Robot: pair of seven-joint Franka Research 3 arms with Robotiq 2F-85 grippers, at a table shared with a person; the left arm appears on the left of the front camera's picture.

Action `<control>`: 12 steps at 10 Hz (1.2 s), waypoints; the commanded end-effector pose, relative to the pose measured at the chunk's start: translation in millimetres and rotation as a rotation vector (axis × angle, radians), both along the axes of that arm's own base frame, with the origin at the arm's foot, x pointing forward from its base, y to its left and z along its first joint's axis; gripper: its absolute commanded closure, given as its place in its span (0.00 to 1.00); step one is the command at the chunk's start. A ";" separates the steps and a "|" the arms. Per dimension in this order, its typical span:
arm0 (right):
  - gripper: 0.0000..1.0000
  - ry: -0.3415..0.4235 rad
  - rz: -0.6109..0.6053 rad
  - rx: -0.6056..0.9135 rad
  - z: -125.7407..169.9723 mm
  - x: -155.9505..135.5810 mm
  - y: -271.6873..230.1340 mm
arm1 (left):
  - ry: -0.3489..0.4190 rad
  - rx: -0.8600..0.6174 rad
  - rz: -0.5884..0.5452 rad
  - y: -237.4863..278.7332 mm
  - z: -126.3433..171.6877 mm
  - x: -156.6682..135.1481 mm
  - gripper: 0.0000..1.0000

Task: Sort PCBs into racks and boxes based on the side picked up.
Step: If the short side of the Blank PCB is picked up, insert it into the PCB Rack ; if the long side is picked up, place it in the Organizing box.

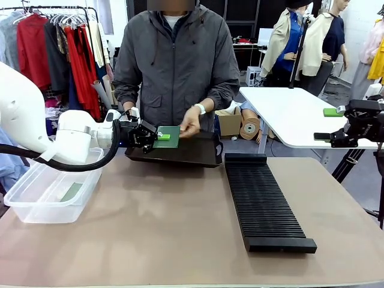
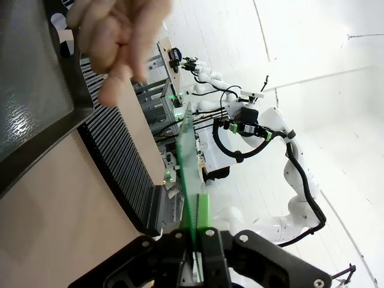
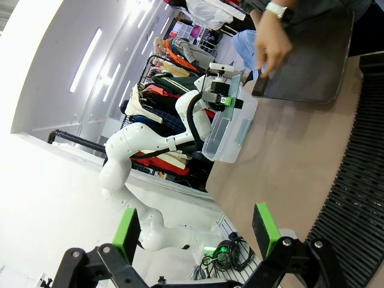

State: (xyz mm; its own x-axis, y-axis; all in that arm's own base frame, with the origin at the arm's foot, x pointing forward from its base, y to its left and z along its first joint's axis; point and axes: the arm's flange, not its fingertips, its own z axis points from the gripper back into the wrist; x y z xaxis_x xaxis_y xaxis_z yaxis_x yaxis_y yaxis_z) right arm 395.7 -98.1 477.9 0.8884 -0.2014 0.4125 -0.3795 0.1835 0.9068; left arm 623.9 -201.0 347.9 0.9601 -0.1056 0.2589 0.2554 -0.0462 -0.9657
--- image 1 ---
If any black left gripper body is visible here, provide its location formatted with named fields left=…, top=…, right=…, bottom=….
left=119, top=119, right=148, bottom=148

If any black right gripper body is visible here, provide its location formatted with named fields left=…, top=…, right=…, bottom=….
left=344, top=98, right=384, bottom=142

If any green PCB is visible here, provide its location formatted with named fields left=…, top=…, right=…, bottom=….
left=152, top=125, right=181, bottom=149

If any person's left forearm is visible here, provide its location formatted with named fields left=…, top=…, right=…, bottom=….
left=196, top=71, right=241, bottom=116

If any person's right forearm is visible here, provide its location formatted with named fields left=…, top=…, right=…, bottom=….
left=113, top=73, right=142, bottom=106

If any person's left hand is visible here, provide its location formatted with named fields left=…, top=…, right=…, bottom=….
left=179, top=105, right=202, bottom=139

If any black tripod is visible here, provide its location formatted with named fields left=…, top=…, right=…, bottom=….
left=331, top=148, right=366, bottom=184

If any black plastic tray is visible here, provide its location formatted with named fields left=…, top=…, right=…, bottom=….
left=124, top=131, right=224, bottom=169

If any white table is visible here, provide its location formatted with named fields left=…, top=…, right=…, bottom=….
left=239, top=86, right=384, bottom=154

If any white paper roll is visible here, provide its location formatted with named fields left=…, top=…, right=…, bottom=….
left=91, top=79, right=112, bottom=111

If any beige paper roll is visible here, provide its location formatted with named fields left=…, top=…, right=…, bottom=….
left=101, top=74, right=117, bottom=106

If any mannequin pink top yellow garment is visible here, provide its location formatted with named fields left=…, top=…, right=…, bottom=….
left=349, top=8, right=384, bottom=101

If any black metal stand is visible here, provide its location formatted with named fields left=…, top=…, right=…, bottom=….
left=362, top=149, right=384, bottom=230

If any cardboard box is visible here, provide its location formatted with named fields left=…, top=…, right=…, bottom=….
left=215, top=107, right=243, bottom=139

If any black stand pole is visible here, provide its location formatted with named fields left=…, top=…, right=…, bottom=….
left=287, top=13, right=312, bottom=90

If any mannequin cream jacket navy dress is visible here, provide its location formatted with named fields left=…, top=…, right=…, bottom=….
left=301, top=0, right=349, bottom=97

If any person in gray jacket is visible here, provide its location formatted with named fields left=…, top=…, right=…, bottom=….
left=112, top=0, right=241, bottom=134

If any lying mannequin light blue shirt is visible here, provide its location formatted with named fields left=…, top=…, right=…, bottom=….
left=230, top=100, right=267, bottom=121

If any red hanging dress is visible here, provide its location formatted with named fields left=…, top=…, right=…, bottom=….
left=64, top=25, right=102, bottom=121

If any brown cardboard spool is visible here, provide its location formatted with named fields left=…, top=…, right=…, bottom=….
left=239, top=116, right=261, bottom=141

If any pile of colourful clothes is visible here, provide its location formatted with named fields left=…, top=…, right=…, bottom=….
left=44, top=89, right=72, bottom=121

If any mannequin beige coat blue shirt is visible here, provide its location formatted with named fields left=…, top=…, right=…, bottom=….
left=259, top=0, right=313, bottom=88

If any white computer case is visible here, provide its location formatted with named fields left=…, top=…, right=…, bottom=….
left=245, top=66, right=263, bottom=86

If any cream hanging garment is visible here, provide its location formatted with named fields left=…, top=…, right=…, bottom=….
left=88, top=20, right=111, bottom=68

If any black slotted PCB rack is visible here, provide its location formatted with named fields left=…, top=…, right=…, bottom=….
left=224, top=152, right=318, bottom=253

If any white monitor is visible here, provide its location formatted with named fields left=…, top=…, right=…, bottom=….
left=257, top=28, right=275, bottom=46

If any dark gray hanging garment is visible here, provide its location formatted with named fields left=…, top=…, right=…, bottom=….
left=44, top=20, right=72, bottom=94

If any clear plastic box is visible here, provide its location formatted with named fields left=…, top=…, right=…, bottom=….
left=3, top=146, right=105, bottom=224

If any blue cloth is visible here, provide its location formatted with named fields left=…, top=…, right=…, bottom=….
left=0, top=125, right=31, bottom=194

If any red hanging shirt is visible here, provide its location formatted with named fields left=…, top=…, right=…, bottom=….
left=16, top=13, right=52, bottom=91

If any light gray hanging garment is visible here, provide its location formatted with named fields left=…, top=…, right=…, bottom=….
left=0, top=11, right=21, bottom=72

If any black corrugated cable hose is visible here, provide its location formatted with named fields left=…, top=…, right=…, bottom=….
left=0, top=119, right=122, bottom=173

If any black clothes rack rail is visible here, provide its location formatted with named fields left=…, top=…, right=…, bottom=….
left=0, top=5, right=100, bottom=31

